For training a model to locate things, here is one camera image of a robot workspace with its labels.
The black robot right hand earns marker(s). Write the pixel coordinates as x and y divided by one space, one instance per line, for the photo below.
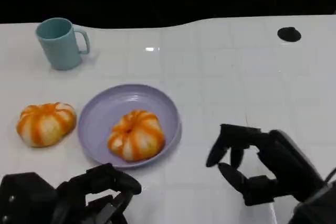
286 161

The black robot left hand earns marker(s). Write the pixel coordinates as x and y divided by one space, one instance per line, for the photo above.
99 179

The orange and white bread roll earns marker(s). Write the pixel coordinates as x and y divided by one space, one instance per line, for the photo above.
46 125
136 136

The lilac plate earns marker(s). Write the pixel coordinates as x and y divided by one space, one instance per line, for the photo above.
99 119

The black round table grommet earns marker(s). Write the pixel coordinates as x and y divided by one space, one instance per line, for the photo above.
288 34

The pale green mug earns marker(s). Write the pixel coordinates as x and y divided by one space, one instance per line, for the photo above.
61 48

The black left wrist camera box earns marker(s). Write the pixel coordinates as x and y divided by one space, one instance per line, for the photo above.
25 200

